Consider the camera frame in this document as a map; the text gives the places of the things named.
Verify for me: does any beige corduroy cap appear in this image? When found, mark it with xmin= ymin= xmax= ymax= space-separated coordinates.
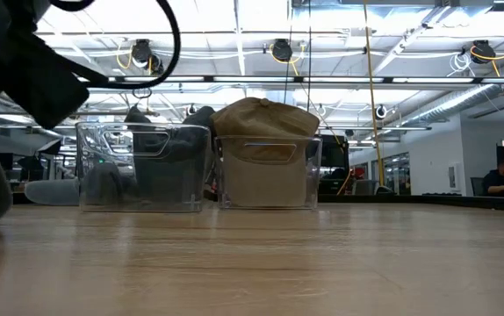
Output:
xmin=209 ymin=97 xmax=321 ymax=208

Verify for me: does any clear plastic storage bin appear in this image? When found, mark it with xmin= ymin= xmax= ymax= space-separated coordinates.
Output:
xmin=75 ymin=121 xmax=212 ymax=214
xmin=213 ymin=134 xmax=323 ymax=211

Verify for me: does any black desk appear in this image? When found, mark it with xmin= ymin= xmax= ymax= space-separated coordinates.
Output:
xmin=317 ymin=191 xmax=504 ymax=214

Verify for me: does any person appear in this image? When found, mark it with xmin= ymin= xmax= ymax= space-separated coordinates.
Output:
xmin=482 ymin=159 xmax=504 ymax=198

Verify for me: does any black ceiling cord reel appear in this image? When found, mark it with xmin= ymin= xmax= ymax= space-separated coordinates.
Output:
xmin=471 ymin=39 xmax=497 ymax=65
xmin=270 ymin=38 xmax=294 ymax=63
xmin=129 ymin=38 xmax=165 ymax=75

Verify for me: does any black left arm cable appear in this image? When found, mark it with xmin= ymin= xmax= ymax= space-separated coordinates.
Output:
xmin=48 ymin=0 xmax=183 ymax=91

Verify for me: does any black aluminium rig frame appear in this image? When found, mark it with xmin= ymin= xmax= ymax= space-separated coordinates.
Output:
xmin=76 ymin=75 xmax=504 ymax=85

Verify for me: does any yellow hanging cable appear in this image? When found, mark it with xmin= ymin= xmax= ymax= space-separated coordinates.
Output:
xmin=361 ymin=0 xmax=385 ymax=189

